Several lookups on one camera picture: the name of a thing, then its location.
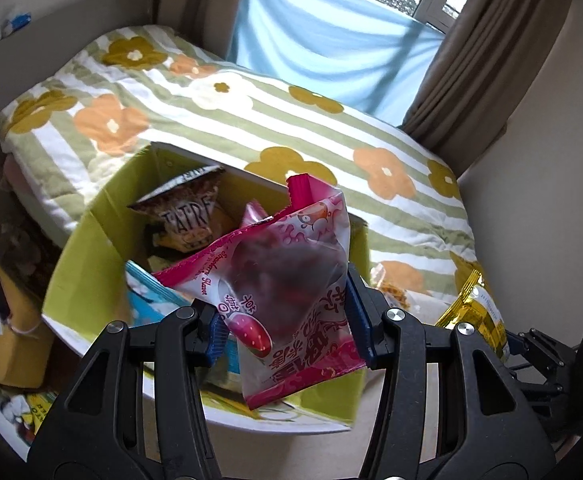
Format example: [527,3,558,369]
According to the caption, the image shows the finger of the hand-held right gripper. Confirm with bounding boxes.
[505,327,579,376]
[511,365,575,411]

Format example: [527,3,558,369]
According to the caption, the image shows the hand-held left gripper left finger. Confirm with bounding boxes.
[27,300,232,480]

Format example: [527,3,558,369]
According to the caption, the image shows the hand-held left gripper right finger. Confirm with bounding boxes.
[344,262,557,480]

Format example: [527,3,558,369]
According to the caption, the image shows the blue cream snack packet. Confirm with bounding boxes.
[124,259,244,386]

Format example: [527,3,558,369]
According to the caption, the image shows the pink snack packet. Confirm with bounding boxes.
[151,174,369,411]

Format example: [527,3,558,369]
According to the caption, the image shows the black snack bag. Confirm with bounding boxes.
[127,166,237,256]

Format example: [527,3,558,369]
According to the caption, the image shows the green cardboard box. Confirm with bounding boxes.
[41,141,372,433]

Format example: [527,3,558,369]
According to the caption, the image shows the orange snack packet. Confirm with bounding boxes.
[370,261,415,311]

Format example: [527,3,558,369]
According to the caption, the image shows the yellow snack packet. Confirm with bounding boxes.
[434,269,511,361]

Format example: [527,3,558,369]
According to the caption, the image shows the red white snack packet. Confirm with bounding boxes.
[240,200,274,228]

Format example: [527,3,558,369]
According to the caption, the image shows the brown cardboard box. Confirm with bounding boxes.
[0,260,56,391]

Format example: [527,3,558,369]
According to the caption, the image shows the yellow black printed packet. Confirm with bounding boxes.
[0,391,59,448]

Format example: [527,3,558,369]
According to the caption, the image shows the floral striped blanket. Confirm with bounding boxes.
[0,24,477,301]

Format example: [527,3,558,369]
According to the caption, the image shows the pink mattress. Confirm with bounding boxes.
[1,152,47,201]

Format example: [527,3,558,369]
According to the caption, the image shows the light blue curtain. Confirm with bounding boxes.
[226,0,447,128]

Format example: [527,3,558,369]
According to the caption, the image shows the brown curtain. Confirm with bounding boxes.
[401,0,583,161]
[148,0,257,58]

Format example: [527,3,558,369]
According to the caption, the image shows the grey headboard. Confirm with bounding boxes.
[0,0,154,126]

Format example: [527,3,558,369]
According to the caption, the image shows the small blue object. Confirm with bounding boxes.
[2,10,33,36]

